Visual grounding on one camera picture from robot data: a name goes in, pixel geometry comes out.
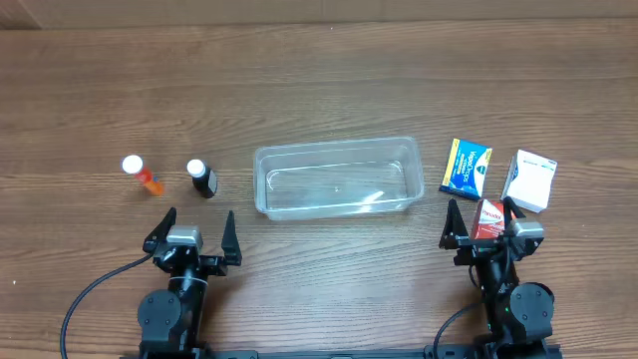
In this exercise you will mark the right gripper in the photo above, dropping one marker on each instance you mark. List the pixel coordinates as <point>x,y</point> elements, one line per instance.
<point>487,250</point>

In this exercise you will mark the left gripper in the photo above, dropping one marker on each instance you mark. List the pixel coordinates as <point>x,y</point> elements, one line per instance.
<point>194,260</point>

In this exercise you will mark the red Panadol box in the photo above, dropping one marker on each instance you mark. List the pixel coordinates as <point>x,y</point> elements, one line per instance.
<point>489,220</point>

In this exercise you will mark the blue yellow VapoDrops box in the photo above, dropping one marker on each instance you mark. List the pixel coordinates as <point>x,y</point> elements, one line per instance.
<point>466,169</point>

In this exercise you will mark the dark bottle white cap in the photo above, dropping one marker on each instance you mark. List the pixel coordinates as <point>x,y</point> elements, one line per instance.
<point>204,179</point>

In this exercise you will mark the white medicine box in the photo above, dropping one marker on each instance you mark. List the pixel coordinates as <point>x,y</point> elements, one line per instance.
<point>528,181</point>

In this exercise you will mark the orange tube white cap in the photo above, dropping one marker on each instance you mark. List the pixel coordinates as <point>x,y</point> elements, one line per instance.
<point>134,165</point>

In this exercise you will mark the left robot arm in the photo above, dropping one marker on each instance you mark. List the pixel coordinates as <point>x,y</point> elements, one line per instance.
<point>170,318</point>

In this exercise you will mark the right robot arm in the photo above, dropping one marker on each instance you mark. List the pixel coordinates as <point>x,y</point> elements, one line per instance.
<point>519,315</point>

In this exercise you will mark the clear plastic container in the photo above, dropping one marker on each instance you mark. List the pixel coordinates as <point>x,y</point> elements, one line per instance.
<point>337,178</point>

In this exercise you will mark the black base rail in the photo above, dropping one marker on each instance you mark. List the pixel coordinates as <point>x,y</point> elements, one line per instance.
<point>339,355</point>

